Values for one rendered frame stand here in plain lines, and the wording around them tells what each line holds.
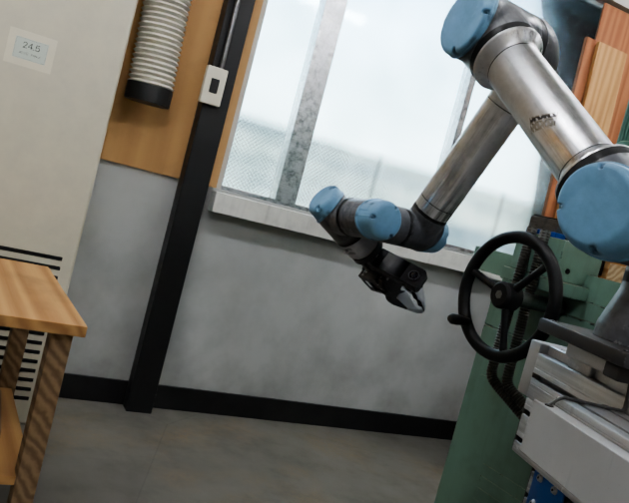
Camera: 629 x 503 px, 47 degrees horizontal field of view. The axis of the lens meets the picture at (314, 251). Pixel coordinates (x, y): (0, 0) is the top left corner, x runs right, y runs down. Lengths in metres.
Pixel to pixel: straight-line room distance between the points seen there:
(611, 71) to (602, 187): 2.64
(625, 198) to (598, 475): 0.32
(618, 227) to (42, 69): 1.77
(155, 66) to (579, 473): 1.94
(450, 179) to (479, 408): 0.72
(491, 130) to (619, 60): 2.31
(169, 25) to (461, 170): 1.39
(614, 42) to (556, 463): 2.94
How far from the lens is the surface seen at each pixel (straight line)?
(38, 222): 2.33
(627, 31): 3.75
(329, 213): 1.40
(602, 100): 3.54
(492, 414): 1.86
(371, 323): 3.10
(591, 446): 0.86
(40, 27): 2.32
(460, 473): 1.94
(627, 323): 1.06
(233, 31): 2.67
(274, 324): 2.91
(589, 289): 1.71
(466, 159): 1.36
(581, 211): 0.96
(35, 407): 1.65
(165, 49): 2.48
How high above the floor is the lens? 0.90
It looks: 4 degrees down
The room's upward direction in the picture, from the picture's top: 15 degrees clockwise
